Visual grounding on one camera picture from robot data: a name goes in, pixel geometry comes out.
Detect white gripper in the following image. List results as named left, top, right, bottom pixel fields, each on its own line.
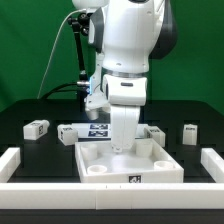
left=110, top=105, right=140, bottom=153

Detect white square tabletop part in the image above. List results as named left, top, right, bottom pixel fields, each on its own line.
left=75, top=138, right=184, bottom=183

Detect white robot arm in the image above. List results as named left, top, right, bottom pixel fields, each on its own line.
left=72, top=0, right=177, bottom=153

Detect marker tag sheet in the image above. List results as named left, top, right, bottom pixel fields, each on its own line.
left=71, top=123, right=148, bottom=139

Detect white front fence bar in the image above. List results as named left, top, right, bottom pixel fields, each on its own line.
left=0, top=183, right=224, bottom=210

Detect white right fence block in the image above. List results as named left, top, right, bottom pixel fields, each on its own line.
left=201, top=148, right=224, bottom=183

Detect white fence block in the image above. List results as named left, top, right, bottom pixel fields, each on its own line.
left=201, top=148, right=224, bottom=183
left=0, top=147, right=21, bottom=183

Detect white left fence block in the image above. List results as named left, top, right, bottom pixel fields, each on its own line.
left=0, top=147, right=21, bottom=183

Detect black cables at base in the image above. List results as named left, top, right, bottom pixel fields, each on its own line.
left=39, top=82, right=90, bottom=100

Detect white camera cable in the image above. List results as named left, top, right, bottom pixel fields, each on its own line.
left=36, top=9, right=88, bottom=100

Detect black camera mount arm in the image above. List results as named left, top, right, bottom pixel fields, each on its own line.
left=67, top=13, right=98, bottom=101

